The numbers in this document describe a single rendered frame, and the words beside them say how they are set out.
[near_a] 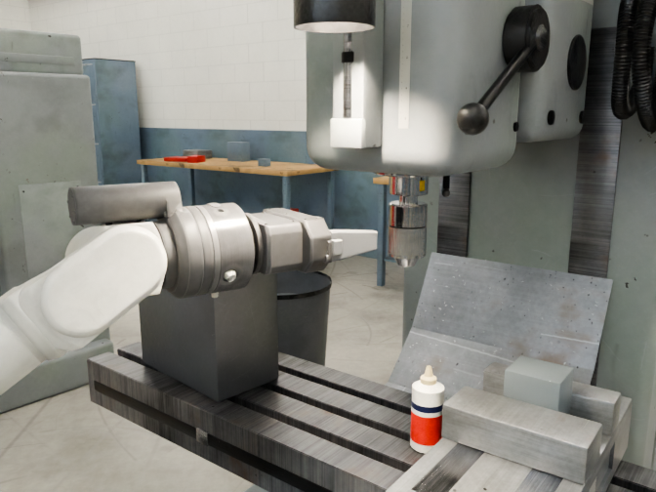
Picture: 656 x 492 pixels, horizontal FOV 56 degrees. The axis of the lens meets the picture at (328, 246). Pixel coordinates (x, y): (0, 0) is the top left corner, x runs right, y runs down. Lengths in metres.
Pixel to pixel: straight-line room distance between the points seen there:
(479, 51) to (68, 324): 0.46
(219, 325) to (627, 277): 0.63
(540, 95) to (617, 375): 0.51
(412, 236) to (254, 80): 6.12
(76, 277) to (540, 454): 0.46
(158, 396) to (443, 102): 0.63
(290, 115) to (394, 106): 5.81
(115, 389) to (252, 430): 0.32
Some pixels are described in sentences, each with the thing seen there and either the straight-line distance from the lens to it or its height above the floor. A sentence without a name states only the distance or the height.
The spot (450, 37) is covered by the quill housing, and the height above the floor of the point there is 1.45.
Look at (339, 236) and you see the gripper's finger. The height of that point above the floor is 1.25.
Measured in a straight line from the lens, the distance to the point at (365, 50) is 0.63.
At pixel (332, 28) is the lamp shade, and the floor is 1.45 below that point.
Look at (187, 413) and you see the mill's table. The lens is 0.96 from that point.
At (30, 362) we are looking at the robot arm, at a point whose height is 1.17.
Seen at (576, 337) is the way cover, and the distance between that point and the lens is 1.05.
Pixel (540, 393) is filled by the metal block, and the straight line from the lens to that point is 0.71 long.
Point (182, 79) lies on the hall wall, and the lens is 7.68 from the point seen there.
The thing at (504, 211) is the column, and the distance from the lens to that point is 1.10.
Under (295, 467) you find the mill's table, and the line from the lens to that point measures 0.83.
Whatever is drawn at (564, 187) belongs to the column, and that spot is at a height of 1.26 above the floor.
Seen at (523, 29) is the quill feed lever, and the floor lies 1.46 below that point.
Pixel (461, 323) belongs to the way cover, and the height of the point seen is 1.01.
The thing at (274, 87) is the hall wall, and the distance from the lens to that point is 6.59.
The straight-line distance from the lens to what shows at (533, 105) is 0.79.
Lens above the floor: 1.38
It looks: 12 degrees down
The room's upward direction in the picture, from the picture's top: straight up
